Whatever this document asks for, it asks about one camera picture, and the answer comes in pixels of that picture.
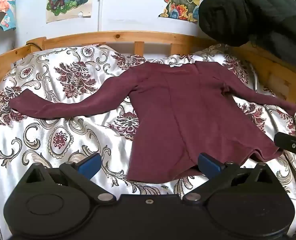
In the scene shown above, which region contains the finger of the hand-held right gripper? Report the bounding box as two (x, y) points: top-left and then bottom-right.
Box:
(274, 132), (296, 164)

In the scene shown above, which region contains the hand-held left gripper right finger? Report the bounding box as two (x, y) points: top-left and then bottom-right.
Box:
(182, 152), (273, 202)

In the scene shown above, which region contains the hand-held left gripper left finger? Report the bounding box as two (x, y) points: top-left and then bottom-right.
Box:
(25, 152), (116, 203)

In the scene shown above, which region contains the maroon long-sleeved sweater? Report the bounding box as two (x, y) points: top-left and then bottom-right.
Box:
(9, 62), (296, 181)

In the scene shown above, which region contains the floral satin bedspread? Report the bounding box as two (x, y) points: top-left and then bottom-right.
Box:
(0, 44), (296, 240)

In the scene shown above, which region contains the black padded jacket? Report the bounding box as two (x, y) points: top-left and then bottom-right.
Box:
(198, 0), (296, 79)

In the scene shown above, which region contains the black cable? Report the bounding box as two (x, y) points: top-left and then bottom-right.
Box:
(26, 42), (43, 52)

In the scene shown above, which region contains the wooden bed frame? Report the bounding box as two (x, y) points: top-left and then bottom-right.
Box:
(0, 31), (296, 110)

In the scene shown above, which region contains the white wall pipe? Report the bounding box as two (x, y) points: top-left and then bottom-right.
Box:
(98, 0), (106, 32)

